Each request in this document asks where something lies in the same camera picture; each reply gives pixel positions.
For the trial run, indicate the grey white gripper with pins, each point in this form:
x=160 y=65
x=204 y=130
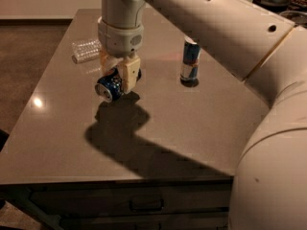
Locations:
x=120 y=41

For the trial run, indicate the blue pepsi can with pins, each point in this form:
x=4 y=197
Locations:
x=110 y=86

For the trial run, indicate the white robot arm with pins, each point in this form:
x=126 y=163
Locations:
x=268 y=53

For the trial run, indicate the red bull can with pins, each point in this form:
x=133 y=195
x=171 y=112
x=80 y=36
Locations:
x=190 y=60

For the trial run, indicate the clear plastic water bottle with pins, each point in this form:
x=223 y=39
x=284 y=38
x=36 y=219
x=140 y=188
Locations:
x=86 y=50

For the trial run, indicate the glass jar with black lid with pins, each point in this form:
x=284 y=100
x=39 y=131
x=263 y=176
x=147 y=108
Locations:
x=272 y=5

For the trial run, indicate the dark drawer with handle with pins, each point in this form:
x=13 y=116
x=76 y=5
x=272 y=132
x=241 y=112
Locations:
x=134 y=200

